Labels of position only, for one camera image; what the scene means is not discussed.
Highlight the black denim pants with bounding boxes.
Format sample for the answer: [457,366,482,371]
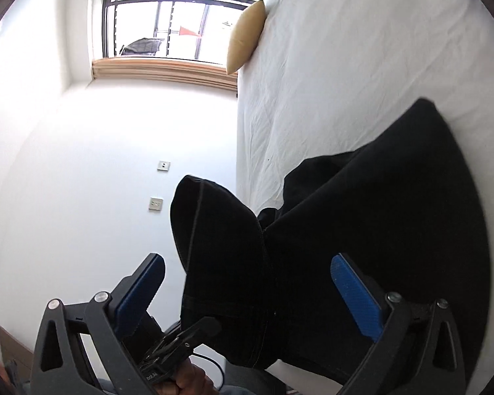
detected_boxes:
[170,99,491,394]

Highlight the orange beige curtain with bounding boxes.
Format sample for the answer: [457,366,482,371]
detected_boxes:
[92,57,237,93]

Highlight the left hand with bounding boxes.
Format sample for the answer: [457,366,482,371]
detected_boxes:
[154,359,218,395]

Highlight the white wall socket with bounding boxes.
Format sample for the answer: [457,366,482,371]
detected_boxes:
[157,161,170,172]

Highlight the beige wall switch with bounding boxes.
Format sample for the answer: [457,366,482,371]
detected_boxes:
[148,198,163,212]

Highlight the yellow cushion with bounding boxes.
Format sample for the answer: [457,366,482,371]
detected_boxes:
[226,0,267,75]

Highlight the white bed sheet mattress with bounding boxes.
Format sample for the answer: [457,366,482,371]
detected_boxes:
[236,0,494,394]

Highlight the black framed window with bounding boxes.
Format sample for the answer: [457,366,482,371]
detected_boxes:
[101,0,259,65]

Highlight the black cable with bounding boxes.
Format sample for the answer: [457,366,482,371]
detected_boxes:
[191,350,228,390]

